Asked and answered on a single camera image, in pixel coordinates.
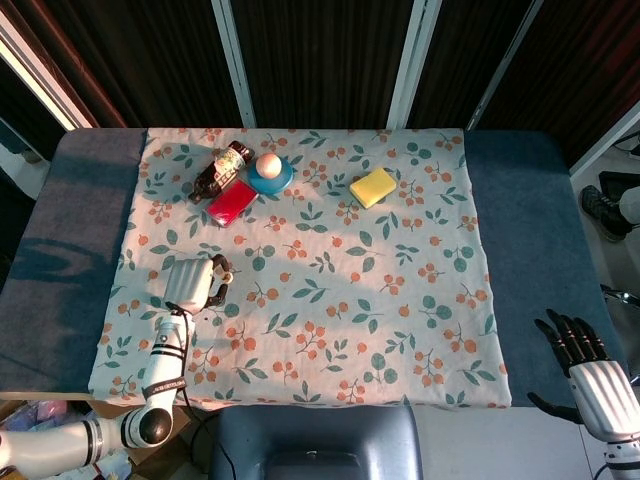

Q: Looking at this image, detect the blue grey moulded base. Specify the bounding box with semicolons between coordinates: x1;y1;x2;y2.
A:
207;403;425;480

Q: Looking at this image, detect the floral printed tablecloth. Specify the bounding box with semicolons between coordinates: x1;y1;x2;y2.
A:
87;127;512;411

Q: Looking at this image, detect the chrome metal rod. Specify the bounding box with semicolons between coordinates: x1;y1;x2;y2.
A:
599;283;640;306

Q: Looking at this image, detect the white window frame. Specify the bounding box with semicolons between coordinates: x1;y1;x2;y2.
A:
0;9;96;132

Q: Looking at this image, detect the blue round plate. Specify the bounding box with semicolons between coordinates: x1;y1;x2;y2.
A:
246;155;295;196

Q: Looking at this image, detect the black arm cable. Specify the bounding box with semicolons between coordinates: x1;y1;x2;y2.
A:
164;301;237;480

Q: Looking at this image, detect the white angled frame bar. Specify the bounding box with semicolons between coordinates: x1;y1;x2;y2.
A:
567;99;640;182

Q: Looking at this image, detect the pale trouser leg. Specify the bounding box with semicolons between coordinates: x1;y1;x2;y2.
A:
618;187;640;226

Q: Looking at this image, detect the black shoe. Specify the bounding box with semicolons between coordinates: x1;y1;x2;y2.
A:
579;184;634;243

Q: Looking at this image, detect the black floor mat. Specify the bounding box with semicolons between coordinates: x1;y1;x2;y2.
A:
597;170;640;199

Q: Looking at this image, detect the yellow sponge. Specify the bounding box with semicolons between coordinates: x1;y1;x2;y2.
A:
348;167;398;210

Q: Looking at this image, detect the brown glass bottle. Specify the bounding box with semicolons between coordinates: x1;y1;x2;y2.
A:
188;140;254;204

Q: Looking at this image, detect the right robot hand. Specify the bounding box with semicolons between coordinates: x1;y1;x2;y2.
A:
527;308;640;444

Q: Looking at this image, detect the blue fabric table cover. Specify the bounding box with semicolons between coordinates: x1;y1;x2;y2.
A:
0;127;632;407

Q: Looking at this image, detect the pale pink ball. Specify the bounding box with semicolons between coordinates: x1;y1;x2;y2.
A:
255;152;284;180

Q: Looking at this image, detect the brown curtain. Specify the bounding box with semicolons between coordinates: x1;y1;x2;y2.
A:
14;0;127;127

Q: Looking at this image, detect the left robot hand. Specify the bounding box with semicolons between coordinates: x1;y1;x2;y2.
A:
162;253;235;315

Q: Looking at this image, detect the multicoloured packet bundle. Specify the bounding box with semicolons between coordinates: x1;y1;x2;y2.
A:
0;399;94;436

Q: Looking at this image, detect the white metal partition post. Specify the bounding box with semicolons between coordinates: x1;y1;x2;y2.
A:
464;0;544;132
209;0;259;129
387;0;444;130

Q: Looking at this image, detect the red flat tin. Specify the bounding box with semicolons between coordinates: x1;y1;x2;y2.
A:
206;178;260;229

